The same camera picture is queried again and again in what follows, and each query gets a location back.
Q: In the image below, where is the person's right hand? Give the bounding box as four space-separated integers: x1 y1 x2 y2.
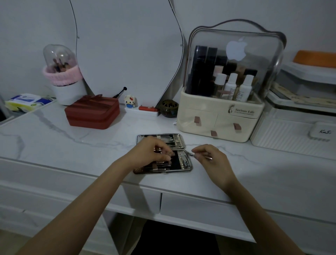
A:
191 144 239 193

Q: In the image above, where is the person's left hand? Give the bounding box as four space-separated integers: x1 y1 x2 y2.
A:
122 136 176 173

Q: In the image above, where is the silver cuticle nipper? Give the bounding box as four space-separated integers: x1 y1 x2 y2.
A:
185 150 213 161

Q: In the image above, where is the manicure set case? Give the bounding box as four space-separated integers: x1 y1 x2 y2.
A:
132 133 194 175

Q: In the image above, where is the person's right forearm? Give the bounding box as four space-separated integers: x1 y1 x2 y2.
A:
223 180 306 255

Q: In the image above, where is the person's left forearm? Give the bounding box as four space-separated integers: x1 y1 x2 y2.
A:
15 160 134 255

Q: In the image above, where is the red jewelry box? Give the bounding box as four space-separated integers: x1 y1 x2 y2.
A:
64 94 121 130

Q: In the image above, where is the white ribbed storage box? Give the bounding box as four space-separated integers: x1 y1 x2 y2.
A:
250 105 336 161

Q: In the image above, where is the white mirror base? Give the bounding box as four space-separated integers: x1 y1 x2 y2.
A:
124 104 160 117

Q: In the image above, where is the cream cosmetic organizer clear lid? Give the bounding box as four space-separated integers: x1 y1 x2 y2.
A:
176 19 287 143

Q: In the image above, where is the dark round incense burner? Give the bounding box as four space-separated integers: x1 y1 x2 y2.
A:
158 99 180 118

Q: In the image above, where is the white cat figurine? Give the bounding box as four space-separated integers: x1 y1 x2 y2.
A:
124 94 138 109

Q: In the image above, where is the wide white lotion bottle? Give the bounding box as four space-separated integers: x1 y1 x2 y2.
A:
235 75 254 103

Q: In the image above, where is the slim white lotion bottle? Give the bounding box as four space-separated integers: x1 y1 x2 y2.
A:
223 73 238 101

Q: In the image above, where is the clear bottle white cap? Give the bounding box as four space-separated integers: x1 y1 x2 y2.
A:
213 73 227 98

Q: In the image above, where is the white brush holder clear dome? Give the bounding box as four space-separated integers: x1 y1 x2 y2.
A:
42 44 87 106

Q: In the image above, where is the heart-shaped white mirror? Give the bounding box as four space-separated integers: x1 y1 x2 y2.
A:
69 0 185 107

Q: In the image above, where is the small white case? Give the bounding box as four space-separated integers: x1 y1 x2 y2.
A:
307 121 336 142

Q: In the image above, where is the pink knitted headband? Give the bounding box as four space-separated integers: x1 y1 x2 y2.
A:
42 64 83 87

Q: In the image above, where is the white stacked tray organizer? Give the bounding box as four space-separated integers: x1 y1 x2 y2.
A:
266 62 336 113

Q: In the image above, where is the bunch of makeup brushes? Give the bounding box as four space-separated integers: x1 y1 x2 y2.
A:
52 57 70 73

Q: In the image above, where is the blue yellow tissue packet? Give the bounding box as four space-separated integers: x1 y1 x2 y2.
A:
5 93 54 113

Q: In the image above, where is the orange cloth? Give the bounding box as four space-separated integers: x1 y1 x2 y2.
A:
293 50 336 69

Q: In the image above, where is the grey framed panel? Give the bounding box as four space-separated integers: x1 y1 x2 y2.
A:
0 92 9 123

